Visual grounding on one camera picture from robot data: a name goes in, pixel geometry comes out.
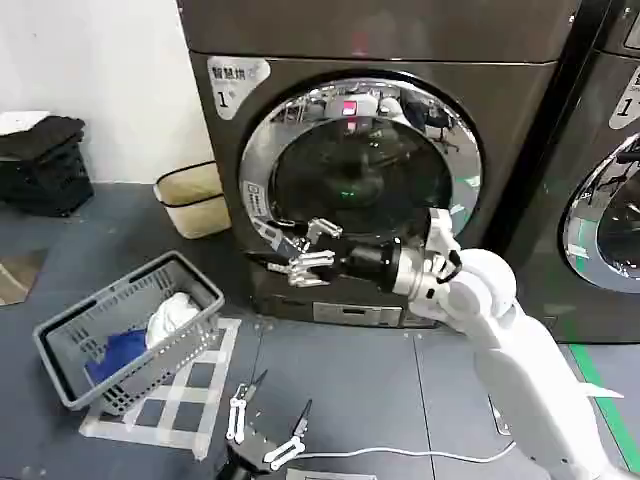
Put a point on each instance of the black folded clothes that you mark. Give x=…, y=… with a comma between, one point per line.
x=50, y=132

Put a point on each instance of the brown cardboard piece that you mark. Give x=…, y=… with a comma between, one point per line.
x=17, y=280

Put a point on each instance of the round glass dryer door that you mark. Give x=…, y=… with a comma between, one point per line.
x=280, y=115
x=582, y=210

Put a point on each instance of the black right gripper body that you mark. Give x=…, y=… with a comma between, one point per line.
x=367, y=262

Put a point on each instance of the grey plastic laundry basket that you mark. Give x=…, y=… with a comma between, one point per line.
x=150, y=361

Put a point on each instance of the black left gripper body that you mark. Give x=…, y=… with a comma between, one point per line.
x=250, y=452

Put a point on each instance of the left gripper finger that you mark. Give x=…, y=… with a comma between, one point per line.
x=285, y=450
x=236, y=415

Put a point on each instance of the green floor tape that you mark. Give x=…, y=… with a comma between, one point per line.
x=595, y=380

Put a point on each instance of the grey dryer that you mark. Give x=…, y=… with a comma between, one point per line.
x=590, y=200
x=350, y=30

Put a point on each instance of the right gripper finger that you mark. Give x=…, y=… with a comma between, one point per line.
x=322, y=231
x=312, y=267

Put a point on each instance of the white tape grid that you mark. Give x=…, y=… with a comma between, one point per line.
x=175, y=395

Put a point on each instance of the beige fabric bin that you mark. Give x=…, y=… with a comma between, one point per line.
x=195, y=200

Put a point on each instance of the white folded cloth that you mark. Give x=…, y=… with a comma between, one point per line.
x=20, y=122

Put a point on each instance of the silver number sticker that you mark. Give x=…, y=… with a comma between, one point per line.
x=232, y=85
x=627, y=100

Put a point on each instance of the black plastic crate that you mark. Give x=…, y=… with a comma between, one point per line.
x=45, y=180

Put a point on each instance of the blue cloth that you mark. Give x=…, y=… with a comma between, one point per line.
x=120, y=350

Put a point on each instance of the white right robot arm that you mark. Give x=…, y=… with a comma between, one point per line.
x=500, y=310

